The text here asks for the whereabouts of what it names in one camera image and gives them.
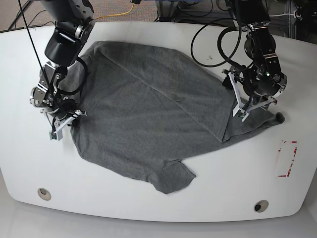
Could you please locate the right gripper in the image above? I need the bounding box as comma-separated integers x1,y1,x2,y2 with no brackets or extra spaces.
43,101,74,123

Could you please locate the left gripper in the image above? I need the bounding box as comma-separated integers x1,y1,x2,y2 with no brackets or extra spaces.
222,76,275,104

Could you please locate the grey t-shirt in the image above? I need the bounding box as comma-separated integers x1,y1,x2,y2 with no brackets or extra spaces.
60,41,285,194

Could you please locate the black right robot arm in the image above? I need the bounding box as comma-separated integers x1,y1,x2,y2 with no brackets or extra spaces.
30,0,95,119

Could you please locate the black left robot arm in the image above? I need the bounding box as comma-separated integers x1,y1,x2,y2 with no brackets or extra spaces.
225,0,287,103

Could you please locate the red tape rectangle marking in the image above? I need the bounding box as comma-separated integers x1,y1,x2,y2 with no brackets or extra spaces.
275,140,298,178

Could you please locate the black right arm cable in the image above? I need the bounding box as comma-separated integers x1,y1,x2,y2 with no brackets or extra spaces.
58,57,89,96

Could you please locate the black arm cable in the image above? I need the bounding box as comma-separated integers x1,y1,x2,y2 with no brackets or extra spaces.
58,57,89,96
190,17,248,72

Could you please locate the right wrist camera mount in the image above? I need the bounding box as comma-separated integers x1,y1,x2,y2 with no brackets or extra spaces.
45,110,87,141

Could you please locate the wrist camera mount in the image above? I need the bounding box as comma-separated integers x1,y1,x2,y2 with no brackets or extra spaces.
223,69,277,122
45,110,87,141

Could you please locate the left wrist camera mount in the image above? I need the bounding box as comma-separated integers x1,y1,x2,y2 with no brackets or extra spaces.
223,69,277,122

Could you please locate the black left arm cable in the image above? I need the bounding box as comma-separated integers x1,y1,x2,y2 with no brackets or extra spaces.
190,17,248,72

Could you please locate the left table cable grommet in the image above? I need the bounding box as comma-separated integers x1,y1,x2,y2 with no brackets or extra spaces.
38,188,52,201

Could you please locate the table cable grommet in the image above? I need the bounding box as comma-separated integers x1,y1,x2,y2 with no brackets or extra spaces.
38,188,52,201
254,200,269,213

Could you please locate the yellow cable on floor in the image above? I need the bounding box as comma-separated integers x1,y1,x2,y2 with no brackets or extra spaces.
95,2,136,21

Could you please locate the right table cable grommet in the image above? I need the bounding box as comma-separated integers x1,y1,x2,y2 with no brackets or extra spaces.
254,200,269,213

